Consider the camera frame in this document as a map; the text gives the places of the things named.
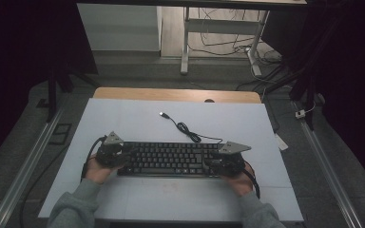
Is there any left hand-held gripper black cable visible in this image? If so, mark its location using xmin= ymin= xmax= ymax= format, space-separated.
xmin=80 ymin=135 xmax=107 ymax=183

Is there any thin black floor cable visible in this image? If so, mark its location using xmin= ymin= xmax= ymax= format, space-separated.
xmin=18 ymin=142 xmax=74 ymax=228

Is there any white desk frame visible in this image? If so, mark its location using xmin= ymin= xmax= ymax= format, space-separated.
xmin=180 ymin=6 xmax=271 ymax=77

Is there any white cabinet panel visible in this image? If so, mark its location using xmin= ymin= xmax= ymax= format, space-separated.
xmin=77 ymin=3 xmax=163 ymax=52

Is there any black metal stand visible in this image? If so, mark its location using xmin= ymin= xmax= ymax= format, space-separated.
xmin=265 ymin=63 xmax=325 ymax=131
xmin=46 ymin=56 xmax=101 ymax=124

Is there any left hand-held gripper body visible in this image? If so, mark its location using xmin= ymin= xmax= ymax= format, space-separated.
xmin=94 ymin=131 xmax=125 ymax=169

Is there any black computer keyboard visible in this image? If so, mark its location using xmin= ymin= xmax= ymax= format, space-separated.
xmin=117 ymin=141 xmax=245 ymax=179

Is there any dark curtain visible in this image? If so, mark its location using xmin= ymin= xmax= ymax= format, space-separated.
xmin=0 ymin=0 xmax=100 ymax=174
xmin=260 ymin=0 xmax=365 ymax=196

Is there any person's right hand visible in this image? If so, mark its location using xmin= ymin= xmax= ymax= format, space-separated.
xmin=221 ymin=163 xmax=257 ymax=199

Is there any right hand-held gripper black cable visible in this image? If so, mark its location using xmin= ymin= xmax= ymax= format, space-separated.
xmin=241 ymin=160 xmax=261 ymax=200

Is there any aluminium floor rail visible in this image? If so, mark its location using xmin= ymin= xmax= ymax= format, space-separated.
xmin=0 ymin=107 xmax=65 ymax=228
xmin=298 ymin=120 xmax=364 ymax=228

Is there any black keyboard usb cable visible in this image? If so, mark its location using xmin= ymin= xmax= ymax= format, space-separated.
xmin=159 ymin=111 xmax=224 ymax=144

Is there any white foam board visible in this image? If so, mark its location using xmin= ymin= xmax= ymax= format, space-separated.
xmin=37 ymin=98 xmax=304 ymax=222

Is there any tangle of black floor cables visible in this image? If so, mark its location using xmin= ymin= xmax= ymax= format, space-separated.
xmin=188 ymin=8 xmax=283 ymax=66

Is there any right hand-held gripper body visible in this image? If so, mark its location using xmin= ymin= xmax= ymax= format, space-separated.
xmin=216 ymin=141 xmax=253 ymax=178

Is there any white paper tag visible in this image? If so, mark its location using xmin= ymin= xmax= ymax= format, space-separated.
xmin=274 ymin=132 xmax=290 ymax=152

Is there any hand-held gripper black cable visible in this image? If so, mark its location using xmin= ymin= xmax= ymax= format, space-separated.
xmin=241 ymin=160 xmax=261 ymax=200
xmin=80 ymin=135 xmax=107 ymax=183

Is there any person's left hand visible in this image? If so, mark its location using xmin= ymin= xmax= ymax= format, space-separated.
xmin=85 ymin=157 xmax=122 ymax=185

